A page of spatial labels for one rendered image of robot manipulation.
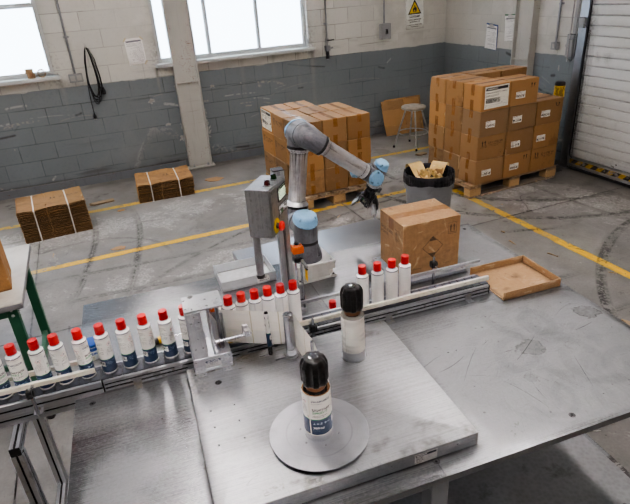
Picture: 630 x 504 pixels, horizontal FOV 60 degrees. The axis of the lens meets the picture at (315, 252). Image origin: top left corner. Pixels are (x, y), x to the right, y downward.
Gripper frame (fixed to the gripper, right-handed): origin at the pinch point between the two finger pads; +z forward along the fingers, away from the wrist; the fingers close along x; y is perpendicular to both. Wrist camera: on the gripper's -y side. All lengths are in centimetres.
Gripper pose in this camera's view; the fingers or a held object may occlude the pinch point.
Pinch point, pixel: (363, 211)
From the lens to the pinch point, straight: 301.3
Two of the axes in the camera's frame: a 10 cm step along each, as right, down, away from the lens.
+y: -5.2, 5.1, -6.9
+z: -2.4, 6.8, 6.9
